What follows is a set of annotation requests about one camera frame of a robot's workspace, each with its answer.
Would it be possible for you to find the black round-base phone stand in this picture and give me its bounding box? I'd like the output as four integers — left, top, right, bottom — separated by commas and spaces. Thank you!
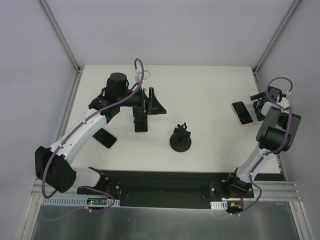
169, 122, 192, 153

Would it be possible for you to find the aluminium frame post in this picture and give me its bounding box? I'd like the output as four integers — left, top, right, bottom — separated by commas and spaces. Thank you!
38, 0, 83, 75
251, 0, 302, 76

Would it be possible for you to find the black folding phone stand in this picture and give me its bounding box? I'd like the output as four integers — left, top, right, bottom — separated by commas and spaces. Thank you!
132, 107, 148, 133

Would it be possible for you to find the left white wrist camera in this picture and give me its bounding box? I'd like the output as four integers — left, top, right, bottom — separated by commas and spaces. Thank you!
135, 69, 151, 83

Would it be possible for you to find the white cable duct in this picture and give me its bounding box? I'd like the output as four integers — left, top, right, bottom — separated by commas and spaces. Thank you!
210, 200, 228, 211
42, 196, 120, 208

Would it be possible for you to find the left aluminium frame post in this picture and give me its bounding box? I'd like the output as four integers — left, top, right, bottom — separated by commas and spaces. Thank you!
38, 0, 83, 75

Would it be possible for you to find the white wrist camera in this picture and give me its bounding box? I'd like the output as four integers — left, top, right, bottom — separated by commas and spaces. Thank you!
260, 98, 290, 117
135, 69, 151, 83

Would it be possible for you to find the left white cable duct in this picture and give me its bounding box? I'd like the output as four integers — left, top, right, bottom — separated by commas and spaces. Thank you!
42, 196, 120, 208

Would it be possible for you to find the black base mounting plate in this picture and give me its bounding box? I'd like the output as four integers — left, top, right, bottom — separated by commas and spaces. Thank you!
76, 170, 255, 208

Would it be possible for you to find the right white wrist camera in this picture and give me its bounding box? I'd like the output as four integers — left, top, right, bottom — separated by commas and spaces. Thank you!
260, 98, 290, 117

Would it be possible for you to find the right white cable duct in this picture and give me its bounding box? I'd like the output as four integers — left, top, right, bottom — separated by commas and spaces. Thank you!
210, 200, 228, 211

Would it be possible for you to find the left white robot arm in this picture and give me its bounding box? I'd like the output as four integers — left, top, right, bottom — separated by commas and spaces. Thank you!
35, 70, 167, 195

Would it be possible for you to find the right aluminium frame post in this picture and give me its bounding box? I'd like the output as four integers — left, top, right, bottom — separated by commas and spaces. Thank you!
251, 0, 302, 76

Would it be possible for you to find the pink-case smartphone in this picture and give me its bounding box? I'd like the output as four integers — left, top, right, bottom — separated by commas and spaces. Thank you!
92, 128, 118, 149
231, 101, 253, 125

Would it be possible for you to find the aluminium extrusion rail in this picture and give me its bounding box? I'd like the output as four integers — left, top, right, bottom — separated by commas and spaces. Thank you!
255, 181, 302, 202

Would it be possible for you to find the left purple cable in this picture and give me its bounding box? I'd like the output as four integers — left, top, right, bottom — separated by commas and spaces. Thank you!
41, 58, 146, 222

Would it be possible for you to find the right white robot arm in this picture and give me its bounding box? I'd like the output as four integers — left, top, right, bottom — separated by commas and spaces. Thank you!
221, 86, 302, 199

